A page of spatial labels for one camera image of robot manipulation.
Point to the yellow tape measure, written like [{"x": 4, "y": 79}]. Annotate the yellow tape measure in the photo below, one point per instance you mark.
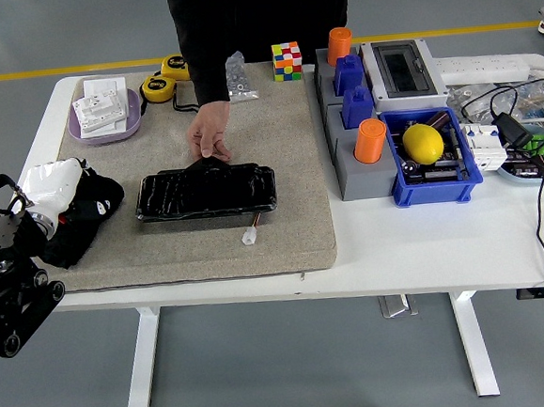
[
  {"x": 155, "y": 89},
  {"x": 174, "y": 66}
]

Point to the white power strip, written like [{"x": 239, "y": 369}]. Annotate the white power strip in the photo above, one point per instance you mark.
[{"x": 478, "y": 70}]

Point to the black rag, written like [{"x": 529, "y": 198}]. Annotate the black rag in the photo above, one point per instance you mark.
[{"x": 99, "y": 193}]

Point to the clear bag of nuts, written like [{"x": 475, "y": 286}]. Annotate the clear bag of nuts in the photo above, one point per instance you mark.
[{"x": 241, "y": 81}]

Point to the grey holder block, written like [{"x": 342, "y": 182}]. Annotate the grey holder block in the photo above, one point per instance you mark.
[
  {"x": 367, "y": 182},
  {"x": 324, "y": 81}
]

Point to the colourful puzzle cube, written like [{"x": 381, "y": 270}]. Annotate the colourful puzzle cube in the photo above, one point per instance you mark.
[{"x": 287, "y": 63}]

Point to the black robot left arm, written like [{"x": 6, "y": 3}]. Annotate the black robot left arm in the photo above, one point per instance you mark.
[{"x": 6, "y": 300}]

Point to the white flat switch plate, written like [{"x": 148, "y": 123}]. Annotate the white flat switch plate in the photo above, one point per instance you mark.
[{"x": 105, "y": 86}]

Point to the person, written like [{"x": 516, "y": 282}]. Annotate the person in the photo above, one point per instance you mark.
[{"x": 261, "y": 11}]

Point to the purple tray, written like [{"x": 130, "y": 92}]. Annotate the purple tray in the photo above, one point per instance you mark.
[{"x": 106, "y": 137}]

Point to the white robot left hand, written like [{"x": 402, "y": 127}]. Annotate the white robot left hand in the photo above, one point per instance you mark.
[{"x": 51, "y": 185}]

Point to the white table leg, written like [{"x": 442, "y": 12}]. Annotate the white table leg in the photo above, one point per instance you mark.
[
  {"x": 143, "y": 364},
  {"x": 474, "y": 343}
]

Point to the orange cylinder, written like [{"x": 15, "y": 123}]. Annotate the orange cylinder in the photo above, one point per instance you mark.
[
  {"x": 338, "y": 45},
  {"x": 370, "y": 141}
]

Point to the white cover plate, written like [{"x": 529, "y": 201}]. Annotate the white cover plate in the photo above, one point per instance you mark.
[{"x": 132, "y": 111}]

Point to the grey-brown mat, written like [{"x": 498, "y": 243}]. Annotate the grey-brown mat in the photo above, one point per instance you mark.
[{"x": 186, "y": 252}]

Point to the person's right forearm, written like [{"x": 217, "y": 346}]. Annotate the person's right forearm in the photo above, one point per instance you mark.
[{"x": 209, "y": 81}]

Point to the silver floor plate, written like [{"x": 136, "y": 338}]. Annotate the silver floor plate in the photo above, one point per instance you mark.
[{"x": 398, "y": 306}]

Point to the white socket plate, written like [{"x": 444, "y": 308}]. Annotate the white socket plate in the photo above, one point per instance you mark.
[{"x": 100, "y": 111}]

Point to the grey distribution box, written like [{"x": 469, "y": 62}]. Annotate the grey distribution box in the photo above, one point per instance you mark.
[{"x": 405, "y": 94}]

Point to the blue block with knob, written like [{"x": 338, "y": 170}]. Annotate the blue block with knob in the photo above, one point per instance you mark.
[
  {"x": 358, "y": 107},
  {"x": 349, "y": 75}
]

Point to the person's right hand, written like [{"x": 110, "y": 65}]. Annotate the person's right hand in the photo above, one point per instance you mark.
[{"x": 209, "y": 128}]

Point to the clear bag of washers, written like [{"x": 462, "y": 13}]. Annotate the clear bag of washers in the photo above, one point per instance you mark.
[{"x": 466, "y": 98}]

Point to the brown cylindrical capacitor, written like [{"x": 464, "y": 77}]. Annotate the brown cylindrical capacitor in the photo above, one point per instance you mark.
[{"x": 437, "y": 120}]

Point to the brown electronic modules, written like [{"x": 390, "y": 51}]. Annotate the brown electronic modules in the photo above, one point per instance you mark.
[{"x": 525, "y": 164}]

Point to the blue plastic bin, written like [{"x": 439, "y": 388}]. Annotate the blue plastic bin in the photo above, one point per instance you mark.
[{"x": 433, "y": 193}]

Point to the clear bag of small parts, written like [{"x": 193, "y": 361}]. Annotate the clear bag of small parts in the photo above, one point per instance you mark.
[{"x": 534, "y": 98}]

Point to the black glossy panel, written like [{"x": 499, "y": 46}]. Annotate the black glossy panel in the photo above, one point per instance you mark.
[{"x": 205, "y": 194}]

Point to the white circuit breaker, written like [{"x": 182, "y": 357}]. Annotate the white circuit breaker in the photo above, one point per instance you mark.
[{"x": 482, "y": 147}]

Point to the dark circuit board parts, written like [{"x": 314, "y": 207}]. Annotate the dark circuit board parts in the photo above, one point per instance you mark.
[{"x": 439, "y": 171}]

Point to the yellow lemon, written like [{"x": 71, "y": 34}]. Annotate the yellow lemon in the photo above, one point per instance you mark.
[{"x": 423, "y": 143}]

